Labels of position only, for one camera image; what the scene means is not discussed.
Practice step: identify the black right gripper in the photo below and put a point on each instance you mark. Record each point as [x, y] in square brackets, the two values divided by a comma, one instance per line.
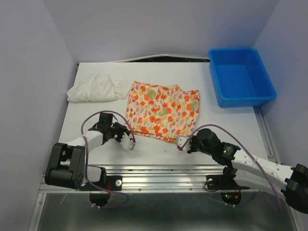
[192, 139]

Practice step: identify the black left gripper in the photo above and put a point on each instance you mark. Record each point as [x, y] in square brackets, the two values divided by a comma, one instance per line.
[122, 129]

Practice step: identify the white ruffled skirt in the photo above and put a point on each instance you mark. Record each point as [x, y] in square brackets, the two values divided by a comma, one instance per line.
[99, 88]

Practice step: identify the orange floral patterned skirt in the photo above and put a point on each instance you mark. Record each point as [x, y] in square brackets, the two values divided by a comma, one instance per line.
[162, 112]

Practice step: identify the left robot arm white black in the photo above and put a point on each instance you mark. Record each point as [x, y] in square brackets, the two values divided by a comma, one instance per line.
[68, 163]

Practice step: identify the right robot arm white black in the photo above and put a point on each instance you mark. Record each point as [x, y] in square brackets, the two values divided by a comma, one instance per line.
[243, 170]

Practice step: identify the blue plastic bin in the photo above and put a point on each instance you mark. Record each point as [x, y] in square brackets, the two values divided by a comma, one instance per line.
[239, 78]

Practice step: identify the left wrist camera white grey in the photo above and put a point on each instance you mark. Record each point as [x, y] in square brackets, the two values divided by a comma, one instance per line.
[128, 142]

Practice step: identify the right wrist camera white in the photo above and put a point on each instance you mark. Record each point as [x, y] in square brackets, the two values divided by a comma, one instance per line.
[182, 144]

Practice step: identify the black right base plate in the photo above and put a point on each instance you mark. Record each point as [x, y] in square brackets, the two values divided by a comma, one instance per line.
[222, 183]

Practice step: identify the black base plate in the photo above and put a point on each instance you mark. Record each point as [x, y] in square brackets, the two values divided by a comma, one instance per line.
[222, 183]
[107, 183]

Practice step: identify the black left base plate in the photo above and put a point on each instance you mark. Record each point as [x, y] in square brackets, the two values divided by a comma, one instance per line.
[107, 183]

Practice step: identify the aluminium rail frame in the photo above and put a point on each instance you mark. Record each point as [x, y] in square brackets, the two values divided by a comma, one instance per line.
[166, 193]

